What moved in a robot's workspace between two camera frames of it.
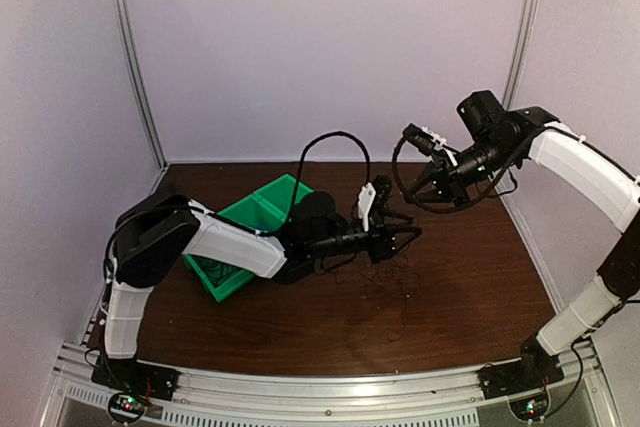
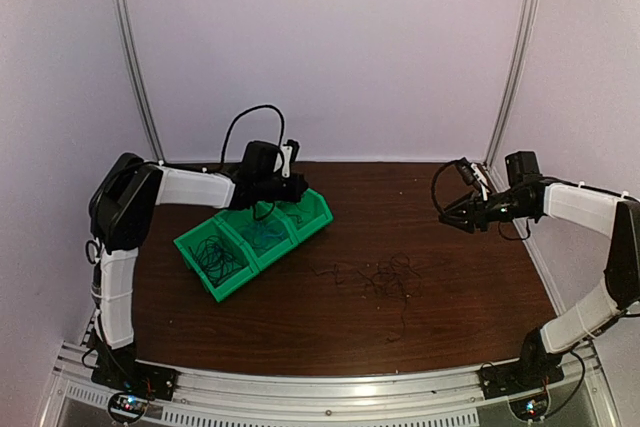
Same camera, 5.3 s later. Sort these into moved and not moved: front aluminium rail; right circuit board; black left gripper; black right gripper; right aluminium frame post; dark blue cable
Moved: black right gripper; black left gripper
Not moved: right circuit board; front aluminium rail; dark blue cable; right aluminium frame post
